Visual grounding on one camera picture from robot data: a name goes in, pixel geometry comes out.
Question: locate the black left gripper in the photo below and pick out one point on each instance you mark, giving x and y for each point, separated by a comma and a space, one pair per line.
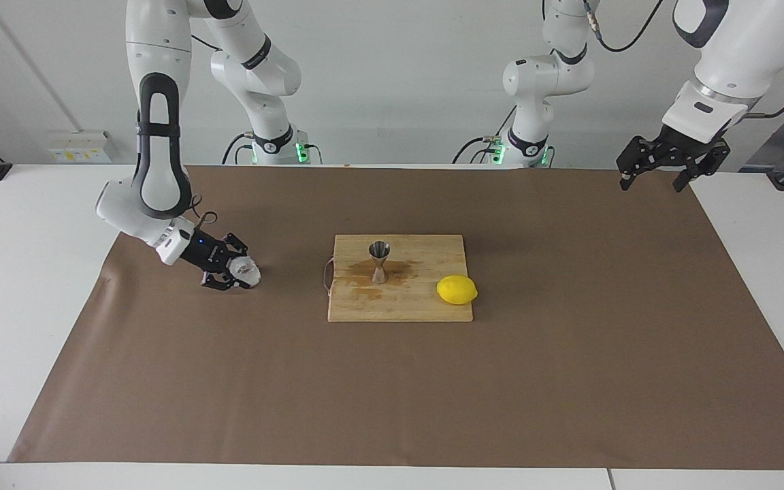
681, 150

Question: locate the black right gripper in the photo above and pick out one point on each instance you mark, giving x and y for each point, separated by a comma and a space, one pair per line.
205, 252

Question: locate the clear glass cup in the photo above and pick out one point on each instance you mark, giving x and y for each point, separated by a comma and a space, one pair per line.
249, 272

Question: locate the steel jigger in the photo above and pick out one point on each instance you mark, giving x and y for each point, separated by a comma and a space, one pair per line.
379, 273

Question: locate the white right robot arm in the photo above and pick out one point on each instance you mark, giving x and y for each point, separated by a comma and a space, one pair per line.
160, 41

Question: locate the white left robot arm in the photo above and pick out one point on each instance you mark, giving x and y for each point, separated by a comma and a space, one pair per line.
732, 54

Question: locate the dark grey panel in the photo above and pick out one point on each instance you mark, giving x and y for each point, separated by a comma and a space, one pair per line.
783, 146

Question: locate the wooden cutting board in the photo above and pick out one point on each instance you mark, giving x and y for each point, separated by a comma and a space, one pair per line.
399, 306

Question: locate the brown paper table mat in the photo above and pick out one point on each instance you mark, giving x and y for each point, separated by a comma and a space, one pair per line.
392, 395

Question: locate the yellow lemon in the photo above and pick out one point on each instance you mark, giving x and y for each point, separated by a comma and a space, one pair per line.
456, 290

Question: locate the white wall socket box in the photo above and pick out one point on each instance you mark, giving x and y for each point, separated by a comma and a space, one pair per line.
79, 146

